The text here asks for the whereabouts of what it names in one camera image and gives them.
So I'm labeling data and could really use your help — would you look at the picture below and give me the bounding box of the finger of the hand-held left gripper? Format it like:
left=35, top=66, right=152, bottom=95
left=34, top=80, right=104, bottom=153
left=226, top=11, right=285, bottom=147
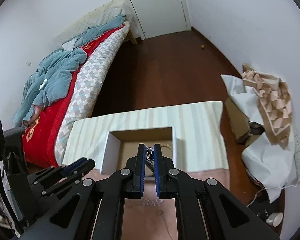
left=27, top=157, right=88, bottom=186
left=34, top=159, right=96, bottom=198

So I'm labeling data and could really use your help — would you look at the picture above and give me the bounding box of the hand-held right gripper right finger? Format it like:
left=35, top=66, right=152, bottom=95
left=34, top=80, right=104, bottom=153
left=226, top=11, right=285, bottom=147
left=154, top=143, right=286, bottom=240

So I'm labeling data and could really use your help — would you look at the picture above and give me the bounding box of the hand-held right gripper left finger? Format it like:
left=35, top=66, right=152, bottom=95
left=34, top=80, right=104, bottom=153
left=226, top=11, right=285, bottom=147
left=15, top=143, right=146, bottom=240

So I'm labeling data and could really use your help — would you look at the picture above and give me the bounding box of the silver chain necklace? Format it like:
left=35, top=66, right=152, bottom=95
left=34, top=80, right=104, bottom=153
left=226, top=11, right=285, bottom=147
left=145, top=145, right=156, bottom=173

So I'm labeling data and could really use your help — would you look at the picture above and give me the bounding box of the white cardboard box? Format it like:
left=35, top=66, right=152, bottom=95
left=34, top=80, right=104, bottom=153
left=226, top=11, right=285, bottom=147
left=100, top=126, right=188, bottom=176

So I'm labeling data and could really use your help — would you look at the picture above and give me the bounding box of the bed with red sheet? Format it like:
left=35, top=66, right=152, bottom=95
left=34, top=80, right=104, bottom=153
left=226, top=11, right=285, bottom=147
left=21, top=27, right=127, bottom=168

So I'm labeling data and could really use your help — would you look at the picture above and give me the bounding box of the striped pale cloth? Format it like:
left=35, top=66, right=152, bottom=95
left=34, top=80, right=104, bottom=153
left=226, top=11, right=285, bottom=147
left=62, top=101, right=229, bottom=173

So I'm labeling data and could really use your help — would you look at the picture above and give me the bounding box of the checked mattress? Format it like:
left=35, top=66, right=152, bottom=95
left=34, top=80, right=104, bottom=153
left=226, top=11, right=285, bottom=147
left=54, top=21, right=130, bottom=167

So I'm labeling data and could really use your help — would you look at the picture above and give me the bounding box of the blue-grey quilt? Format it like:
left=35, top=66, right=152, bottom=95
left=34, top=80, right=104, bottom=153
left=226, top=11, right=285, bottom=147
left=12, top=12, right=127, bottom=128

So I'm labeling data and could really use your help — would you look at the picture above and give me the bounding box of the brown cardboard box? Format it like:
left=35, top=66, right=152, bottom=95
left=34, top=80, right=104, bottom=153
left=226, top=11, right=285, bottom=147
left=224, top=97, right=252, bottom=145

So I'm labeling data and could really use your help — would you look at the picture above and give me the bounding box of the pile of packaging and cardboard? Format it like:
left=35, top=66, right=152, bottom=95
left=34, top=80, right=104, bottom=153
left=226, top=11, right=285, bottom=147
left=220, top=74, right=300, bottom=203

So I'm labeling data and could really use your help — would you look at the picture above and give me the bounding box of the white cup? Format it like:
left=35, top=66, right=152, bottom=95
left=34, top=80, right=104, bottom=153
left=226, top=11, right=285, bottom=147
left=266, top=212, right=284, bottom=227

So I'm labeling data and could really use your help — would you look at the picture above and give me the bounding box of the beige geometric patterned cloth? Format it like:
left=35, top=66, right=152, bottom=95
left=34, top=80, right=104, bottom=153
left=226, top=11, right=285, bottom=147
left=242, top=63, right=293, bottom=146

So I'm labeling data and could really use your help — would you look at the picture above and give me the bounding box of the white power strip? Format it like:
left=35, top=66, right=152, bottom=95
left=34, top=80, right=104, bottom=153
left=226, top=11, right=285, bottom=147
left=293, top=130, right=300, bottom=165

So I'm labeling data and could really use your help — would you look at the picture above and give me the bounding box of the cream quilted headboard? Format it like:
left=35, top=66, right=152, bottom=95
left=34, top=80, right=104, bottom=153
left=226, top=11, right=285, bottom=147
left=54, top=0, right=127, bottom=46

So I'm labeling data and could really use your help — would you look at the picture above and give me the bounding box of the white door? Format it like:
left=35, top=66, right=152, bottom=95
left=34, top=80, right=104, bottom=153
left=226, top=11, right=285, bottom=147
left=121, top=0, right=192, bottom=40

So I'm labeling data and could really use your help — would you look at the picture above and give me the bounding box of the braided beige bracelet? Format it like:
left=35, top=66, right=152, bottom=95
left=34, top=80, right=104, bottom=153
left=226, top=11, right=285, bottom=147
left=160, top=142, right=175, bottom=153

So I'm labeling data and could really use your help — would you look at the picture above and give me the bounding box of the black cable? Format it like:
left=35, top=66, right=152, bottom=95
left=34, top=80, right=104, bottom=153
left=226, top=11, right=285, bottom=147
left=0, top=158, right=24, bottom=233

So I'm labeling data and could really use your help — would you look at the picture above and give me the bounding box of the white cable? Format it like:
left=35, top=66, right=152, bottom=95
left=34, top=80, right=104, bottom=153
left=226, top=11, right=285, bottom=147
left=247, top=172, right=299, bottom=207

